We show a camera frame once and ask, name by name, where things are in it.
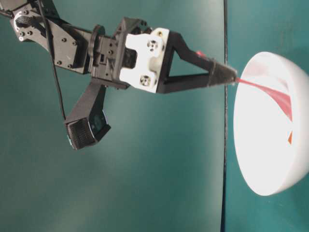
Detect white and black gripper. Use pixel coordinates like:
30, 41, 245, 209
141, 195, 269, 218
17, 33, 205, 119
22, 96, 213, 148
89, 17, 237, 94

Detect pink plastic spoon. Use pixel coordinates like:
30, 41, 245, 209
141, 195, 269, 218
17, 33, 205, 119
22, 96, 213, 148
196, 50, 294, 123

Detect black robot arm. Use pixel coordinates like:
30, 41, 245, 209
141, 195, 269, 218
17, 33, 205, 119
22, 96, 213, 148
0, 0, 237, 93

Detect white bowl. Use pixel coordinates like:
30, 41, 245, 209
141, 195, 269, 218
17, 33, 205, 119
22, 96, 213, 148
233, 53, 309, 196

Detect teal table mat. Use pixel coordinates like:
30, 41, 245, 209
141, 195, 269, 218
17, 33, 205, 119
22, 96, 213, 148
0, 0, 309, 232

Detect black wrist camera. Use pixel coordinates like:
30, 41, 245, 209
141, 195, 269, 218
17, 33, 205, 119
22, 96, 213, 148
65, 83, 111, 150

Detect black cable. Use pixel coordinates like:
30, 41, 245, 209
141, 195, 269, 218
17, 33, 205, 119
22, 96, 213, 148
36, 0, 67, 121

